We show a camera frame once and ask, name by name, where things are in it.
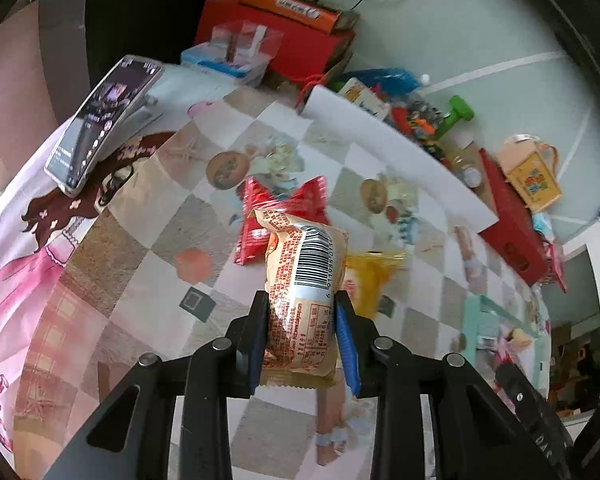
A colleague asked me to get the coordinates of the yellow snack bag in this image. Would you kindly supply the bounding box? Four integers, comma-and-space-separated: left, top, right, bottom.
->
342, 252, 406, 318

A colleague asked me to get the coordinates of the orange beige bread packet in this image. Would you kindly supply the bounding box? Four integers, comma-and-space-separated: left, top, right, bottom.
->
261, 216, 349, 389

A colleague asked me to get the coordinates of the red snack bag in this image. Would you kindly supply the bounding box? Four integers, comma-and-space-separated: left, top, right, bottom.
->
234, 176, 329, 266

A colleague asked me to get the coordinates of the checkered patterned tablecloth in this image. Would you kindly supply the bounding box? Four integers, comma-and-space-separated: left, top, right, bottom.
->
0, 65, 550, 479

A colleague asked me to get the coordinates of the large red gift box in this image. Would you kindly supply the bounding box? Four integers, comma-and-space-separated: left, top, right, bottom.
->
479, 148, 547, 286

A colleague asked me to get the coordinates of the light blue tissue pack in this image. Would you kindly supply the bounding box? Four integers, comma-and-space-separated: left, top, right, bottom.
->
531, 211, 556, 244

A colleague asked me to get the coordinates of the pile of small toys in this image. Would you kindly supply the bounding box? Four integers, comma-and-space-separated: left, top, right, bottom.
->
385, 96, 451, 162

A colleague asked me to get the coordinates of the yellow children's gift box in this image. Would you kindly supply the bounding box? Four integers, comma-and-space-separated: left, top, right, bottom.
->
496, 133, 562, 214

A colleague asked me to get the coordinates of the green dumbbell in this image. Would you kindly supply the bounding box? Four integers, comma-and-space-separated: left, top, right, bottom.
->
434, 96, 475, 140

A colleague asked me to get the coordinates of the blue plastic bottle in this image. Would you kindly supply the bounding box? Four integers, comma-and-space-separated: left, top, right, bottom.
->
327, 67, 422, 98

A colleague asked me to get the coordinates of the red box on floor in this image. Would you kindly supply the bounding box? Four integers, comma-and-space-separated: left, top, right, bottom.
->
195, 0, 355, 80

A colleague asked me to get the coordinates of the clear plastic container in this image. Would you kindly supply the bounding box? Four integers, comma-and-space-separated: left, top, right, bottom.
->
181, 21, 284, 87

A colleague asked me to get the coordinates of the orange carton box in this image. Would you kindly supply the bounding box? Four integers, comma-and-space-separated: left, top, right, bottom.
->
235, 0, 358, 34

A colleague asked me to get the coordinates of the black tv cabinet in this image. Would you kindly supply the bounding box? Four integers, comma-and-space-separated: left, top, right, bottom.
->
84, 0, 207, 79

